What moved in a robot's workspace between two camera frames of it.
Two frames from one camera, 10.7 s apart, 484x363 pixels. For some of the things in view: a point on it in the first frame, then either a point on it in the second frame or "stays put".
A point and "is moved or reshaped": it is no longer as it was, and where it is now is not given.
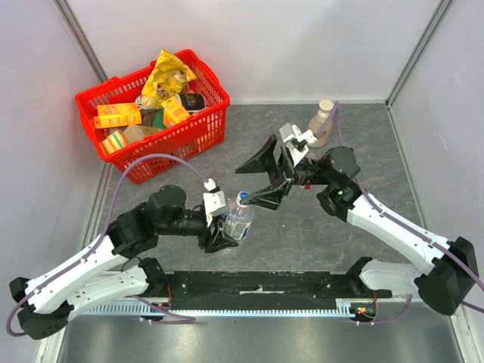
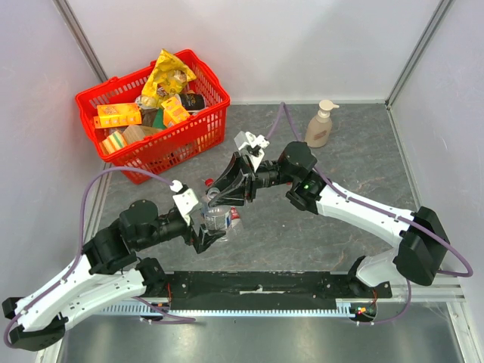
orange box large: [116, 115] stays put
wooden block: [134, 132] stays put
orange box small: [174, 112] stays put
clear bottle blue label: [239, 218] is moved or reshaped
